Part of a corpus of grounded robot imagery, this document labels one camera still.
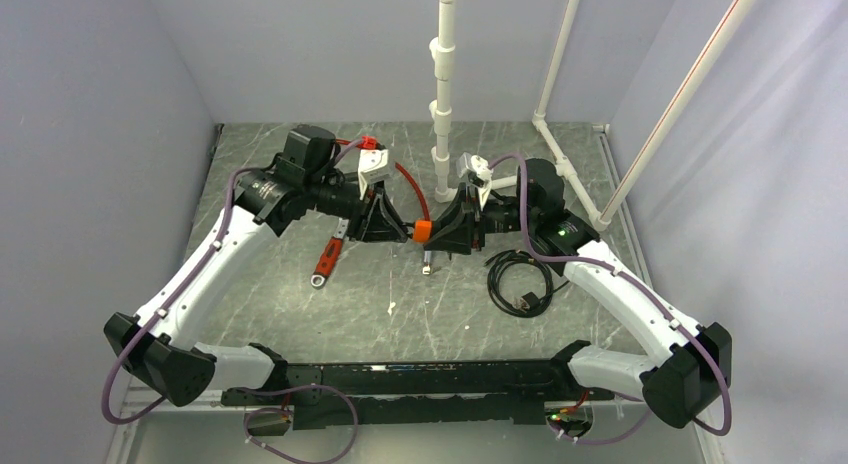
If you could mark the white PVC pipe frame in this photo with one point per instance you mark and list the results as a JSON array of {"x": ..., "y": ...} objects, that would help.
[{"x": 500, "y": 60}]

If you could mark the red handled adjustable wrench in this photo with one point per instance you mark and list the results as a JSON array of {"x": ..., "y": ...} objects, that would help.
[{"x": 329, "y": 256}]

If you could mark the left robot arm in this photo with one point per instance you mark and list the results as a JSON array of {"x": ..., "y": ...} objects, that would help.
[{"x": 159, "y": 344}]

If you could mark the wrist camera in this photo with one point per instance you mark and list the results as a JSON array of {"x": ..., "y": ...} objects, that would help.
[
  {"x": 476, "y": 172},
  {"x": 374, "y": 166}
]

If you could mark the red cable lock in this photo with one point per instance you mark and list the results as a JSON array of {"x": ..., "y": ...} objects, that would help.
[{"x": 414, "y": 183}]

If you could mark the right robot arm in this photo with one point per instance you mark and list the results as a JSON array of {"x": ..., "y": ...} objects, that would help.
[{"x": 683, "y": 373}]

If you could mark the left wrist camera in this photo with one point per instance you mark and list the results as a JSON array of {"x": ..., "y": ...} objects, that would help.
[{"x": 374, "y": 166}]

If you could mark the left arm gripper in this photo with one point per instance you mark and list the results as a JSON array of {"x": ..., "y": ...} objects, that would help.
[{"x": 385, "y": 225}]

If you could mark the white diagonal pole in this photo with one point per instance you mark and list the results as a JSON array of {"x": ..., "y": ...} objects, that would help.
[{"x": 715, "y": 45}]

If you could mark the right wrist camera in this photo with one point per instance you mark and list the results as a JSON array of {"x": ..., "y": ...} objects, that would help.
[{"x": 476, "y": 172}]

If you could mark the orange padlock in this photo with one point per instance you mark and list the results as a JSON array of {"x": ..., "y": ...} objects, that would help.
[{"x": 422, "y": 231}]

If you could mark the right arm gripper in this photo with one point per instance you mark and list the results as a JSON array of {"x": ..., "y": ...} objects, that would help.
[{"x": 457, "y": 231}]

